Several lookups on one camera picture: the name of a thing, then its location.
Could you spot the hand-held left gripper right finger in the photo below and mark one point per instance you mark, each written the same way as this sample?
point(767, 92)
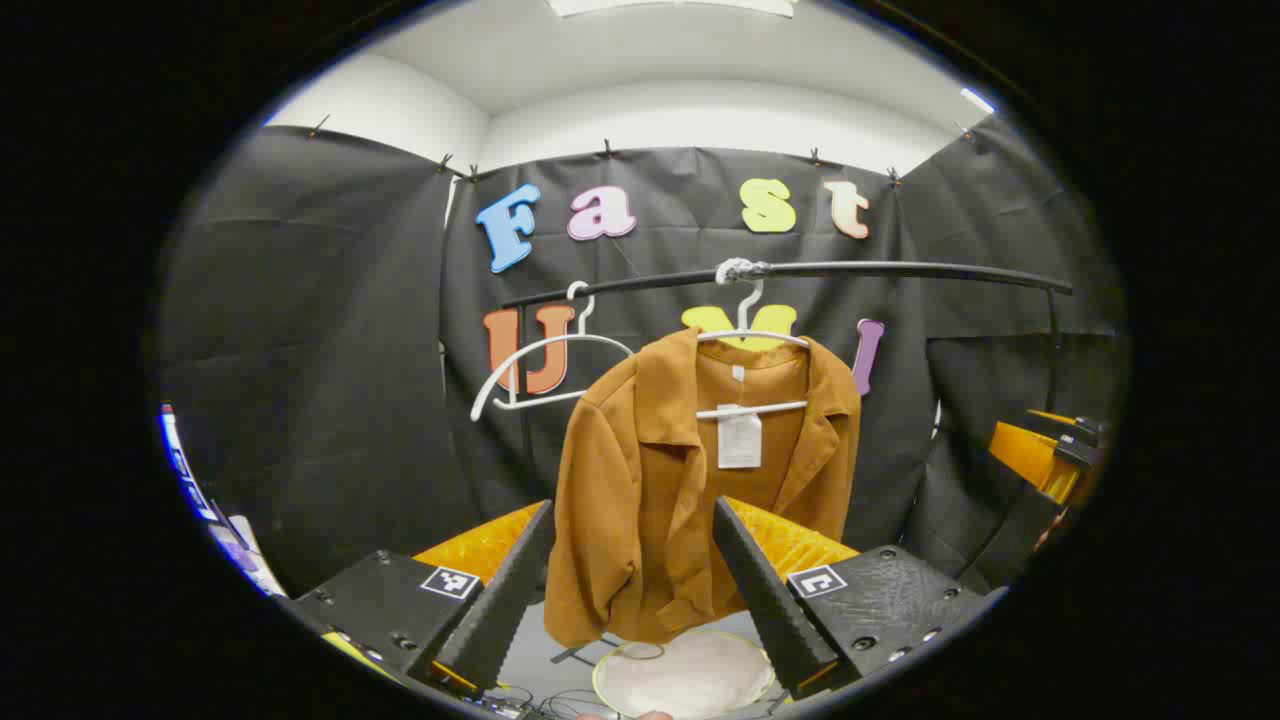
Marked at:
point(765, 600)

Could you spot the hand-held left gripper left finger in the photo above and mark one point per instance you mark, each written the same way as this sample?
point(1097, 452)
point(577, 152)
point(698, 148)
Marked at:
point(505, 600)

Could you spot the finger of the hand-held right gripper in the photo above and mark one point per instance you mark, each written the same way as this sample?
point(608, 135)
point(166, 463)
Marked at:
point(1030, 455)

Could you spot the white laundry hamper yellow rim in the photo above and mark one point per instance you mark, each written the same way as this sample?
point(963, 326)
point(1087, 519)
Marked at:
point(680, 680)

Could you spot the brown jacket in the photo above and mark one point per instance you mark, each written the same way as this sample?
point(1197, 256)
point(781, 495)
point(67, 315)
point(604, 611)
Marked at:
point(620, 480)

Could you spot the white clothes hanger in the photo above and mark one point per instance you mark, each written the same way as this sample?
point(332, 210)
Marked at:
point(540, 401)
point(750, 409)

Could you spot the black clothes rack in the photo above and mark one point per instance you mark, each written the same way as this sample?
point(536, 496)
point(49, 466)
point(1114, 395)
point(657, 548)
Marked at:
point(900, 268)

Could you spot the black backdrop cloth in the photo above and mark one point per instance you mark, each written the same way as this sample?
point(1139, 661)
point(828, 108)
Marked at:
point(320, 350)

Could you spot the blue and white panel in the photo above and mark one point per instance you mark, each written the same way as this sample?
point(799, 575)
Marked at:
point(195, 480)

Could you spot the ceiling light panel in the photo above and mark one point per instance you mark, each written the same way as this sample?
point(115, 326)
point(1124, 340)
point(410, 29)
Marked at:
point(670, 6)
point(978, 100)

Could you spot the row of black cloth clips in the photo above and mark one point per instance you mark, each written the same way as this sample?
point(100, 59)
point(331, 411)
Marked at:
point(606, 150)

